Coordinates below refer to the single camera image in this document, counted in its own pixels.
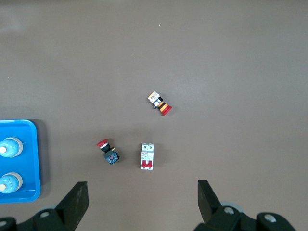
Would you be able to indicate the white circuit breaker red switch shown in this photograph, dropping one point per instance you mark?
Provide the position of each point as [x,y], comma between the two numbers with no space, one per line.
[147,156]

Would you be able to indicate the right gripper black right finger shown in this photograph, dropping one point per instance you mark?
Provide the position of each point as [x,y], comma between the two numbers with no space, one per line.
[211,207]

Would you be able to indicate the blue plastic tray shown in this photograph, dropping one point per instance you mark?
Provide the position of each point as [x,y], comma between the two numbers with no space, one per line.
[31,168]

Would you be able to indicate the blue service bell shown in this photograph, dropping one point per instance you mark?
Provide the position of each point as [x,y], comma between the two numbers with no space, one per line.
[10,183]
[10,146]

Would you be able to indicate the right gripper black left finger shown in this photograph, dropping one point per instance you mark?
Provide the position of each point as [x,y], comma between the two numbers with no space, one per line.
[72,207]

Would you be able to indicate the red emergency button orange body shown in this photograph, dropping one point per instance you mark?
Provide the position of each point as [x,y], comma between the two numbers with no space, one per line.
[161,104]

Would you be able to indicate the red push button black body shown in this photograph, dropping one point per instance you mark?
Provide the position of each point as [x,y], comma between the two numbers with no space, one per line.
[109,154]

